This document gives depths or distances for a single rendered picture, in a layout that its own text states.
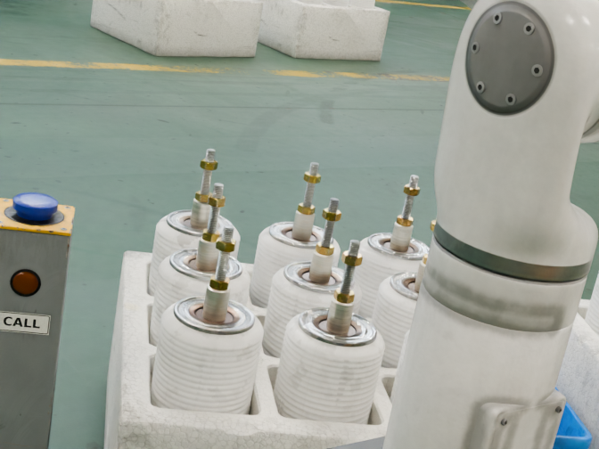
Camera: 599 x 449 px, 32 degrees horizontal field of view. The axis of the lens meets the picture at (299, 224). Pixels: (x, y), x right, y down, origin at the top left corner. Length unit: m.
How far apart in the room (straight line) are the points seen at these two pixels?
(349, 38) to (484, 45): 3.17
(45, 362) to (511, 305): 0.54
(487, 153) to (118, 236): 1.30
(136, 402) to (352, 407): 0.20
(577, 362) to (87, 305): 0.69
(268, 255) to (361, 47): 2.63
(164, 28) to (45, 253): 2.33
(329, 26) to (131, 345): 2.69
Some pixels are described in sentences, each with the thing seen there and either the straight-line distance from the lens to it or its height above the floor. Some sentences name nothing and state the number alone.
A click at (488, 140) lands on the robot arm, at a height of 0.54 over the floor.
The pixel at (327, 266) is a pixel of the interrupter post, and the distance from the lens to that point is 1.10.
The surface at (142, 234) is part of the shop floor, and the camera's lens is 1.84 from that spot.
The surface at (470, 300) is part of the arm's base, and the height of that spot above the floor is 0.45.
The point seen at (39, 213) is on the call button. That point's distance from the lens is 0.97.
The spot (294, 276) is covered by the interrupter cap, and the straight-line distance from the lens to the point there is 1.10.
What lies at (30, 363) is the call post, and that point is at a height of 0.18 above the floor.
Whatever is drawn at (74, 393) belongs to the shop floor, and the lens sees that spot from 1.34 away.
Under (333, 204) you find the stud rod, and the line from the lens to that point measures 1.08.
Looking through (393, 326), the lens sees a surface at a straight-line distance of 1.12.
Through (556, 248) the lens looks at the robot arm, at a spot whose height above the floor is 0.49.
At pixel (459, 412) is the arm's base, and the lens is 0.62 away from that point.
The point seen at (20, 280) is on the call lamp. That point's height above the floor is 0.27.
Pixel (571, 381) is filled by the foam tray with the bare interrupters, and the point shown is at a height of 0.12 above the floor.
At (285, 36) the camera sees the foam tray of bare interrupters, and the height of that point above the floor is 0.06.
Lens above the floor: 0.67
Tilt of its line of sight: 19 degrees down
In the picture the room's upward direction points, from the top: 11 degrees clockwise
